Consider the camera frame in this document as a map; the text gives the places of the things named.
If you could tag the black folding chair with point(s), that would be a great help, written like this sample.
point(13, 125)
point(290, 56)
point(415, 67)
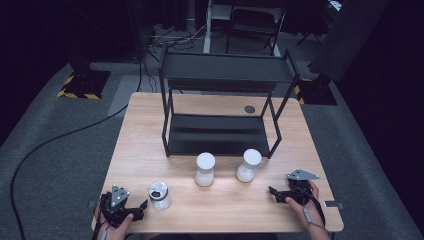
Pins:
point(255, 21)

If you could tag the black two-tier metal rack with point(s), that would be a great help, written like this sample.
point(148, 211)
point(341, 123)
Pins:
point(226, 68)

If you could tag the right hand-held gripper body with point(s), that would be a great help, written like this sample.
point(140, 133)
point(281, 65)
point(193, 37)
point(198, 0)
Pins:
point(300, 190)

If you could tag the white metal stand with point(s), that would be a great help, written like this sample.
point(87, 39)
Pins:
point(208, 30)

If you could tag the dark grey curtain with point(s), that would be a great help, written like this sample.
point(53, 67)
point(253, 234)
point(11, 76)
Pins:
point(350, 36)

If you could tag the white shaker bottle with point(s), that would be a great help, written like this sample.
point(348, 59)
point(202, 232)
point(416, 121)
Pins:
point(205, 170)
point(248, 166)

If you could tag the person's right hand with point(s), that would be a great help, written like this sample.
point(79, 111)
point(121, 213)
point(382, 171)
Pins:
point(305, 213)

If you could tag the grey tape marker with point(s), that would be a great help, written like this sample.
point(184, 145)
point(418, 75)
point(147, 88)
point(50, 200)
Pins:
point(333, 204)

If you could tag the grey round table grommet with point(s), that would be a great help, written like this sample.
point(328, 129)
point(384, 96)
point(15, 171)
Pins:
point(249, 109)

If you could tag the clear jar with metal lid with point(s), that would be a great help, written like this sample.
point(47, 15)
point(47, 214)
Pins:
point(159, 196)

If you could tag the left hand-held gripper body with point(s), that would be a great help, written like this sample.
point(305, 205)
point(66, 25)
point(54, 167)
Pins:
point(116, 205)

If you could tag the yellow-black striped stand base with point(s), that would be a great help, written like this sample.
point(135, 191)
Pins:
point(316, 93)
point(85, 85)

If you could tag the person's left hand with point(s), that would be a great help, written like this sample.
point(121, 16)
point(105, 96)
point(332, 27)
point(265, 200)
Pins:
point(116, 231)

